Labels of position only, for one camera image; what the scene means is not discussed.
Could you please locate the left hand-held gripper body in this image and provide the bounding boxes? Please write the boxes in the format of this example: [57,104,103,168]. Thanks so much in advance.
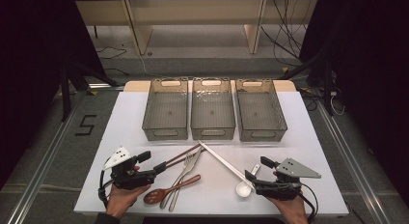
[103,146,158,190]

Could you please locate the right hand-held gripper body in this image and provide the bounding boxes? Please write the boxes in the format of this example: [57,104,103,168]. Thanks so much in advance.
[254,157,322,201]

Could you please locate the white ceramic spoon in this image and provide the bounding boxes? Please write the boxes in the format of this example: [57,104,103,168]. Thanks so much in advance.
[235,163,261,198]

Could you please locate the brown wooden spoon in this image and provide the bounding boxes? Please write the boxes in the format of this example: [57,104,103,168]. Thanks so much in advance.
[143,174,203,206]

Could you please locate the metal fork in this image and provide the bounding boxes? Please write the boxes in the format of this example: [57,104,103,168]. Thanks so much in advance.
[159,153,195,210]

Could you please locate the transparent grey plastic bin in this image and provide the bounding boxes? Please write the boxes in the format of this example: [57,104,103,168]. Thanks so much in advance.
[190,76,236,141]
[234,78,288,143]
[142,77,189,142]

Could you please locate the person's right hand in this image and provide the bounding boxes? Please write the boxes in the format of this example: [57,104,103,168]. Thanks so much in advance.
[268,192,310,224]

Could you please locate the person's left hand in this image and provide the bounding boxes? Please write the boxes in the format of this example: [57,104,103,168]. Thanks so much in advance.
[105,184,152,219]

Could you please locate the white table sheet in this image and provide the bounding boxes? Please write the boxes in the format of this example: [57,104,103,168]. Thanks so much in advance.
[73,91,350,217]

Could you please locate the black metal stand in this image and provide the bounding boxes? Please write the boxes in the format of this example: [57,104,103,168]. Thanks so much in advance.
[279,53,336,116]
[59,61,120,122]

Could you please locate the black curtain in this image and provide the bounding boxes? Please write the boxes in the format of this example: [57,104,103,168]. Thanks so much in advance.
[300,0,409,203]
[0,0,107,189]

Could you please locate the beige wooden desk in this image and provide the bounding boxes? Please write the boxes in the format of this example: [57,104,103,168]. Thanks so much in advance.
[75,0,319,56]

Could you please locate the right hand-held gripper black cable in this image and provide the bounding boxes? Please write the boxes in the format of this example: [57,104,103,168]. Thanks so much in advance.
[297,183,319,224]

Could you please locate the metal floor rail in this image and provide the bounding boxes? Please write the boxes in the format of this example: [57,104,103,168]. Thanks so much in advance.
[6,95,85,224]
[316,99,392,224]

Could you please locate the bundle of black cables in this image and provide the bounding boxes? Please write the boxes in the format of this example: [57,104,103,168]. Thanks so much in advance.
[259,0,310,63]

